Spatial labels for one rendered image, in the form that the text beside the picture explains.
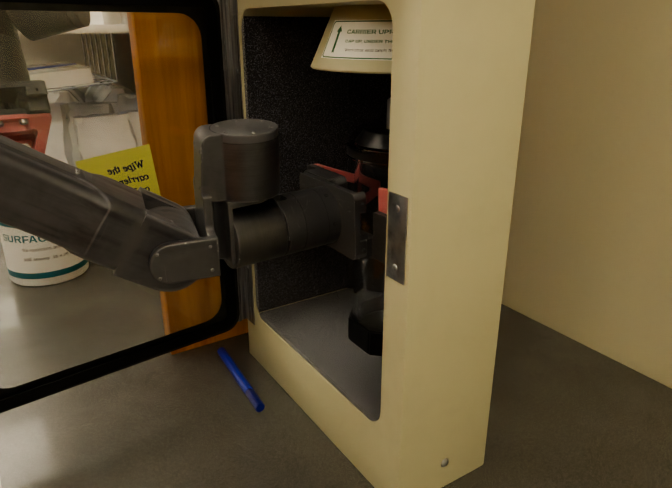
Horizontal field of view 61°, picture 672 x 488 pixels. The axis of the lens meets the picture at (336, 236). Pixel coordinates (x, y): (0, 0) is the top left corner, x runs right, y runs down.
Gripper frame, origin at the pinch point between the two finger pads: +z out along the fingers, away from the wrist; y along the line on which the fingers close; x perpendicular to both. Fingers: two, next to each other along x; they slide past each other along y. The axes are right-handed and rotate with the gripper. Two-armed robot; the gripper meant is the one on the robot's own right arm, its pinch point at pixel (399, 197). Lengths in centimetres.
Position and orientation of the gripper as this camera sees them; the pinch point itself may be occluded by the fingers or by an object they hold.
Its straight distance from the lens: 60.4
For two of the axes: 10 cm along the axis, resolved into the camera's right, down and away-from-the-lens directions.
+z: 8.4, -2.2, 4.9
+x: 0.3, 9.3, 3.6
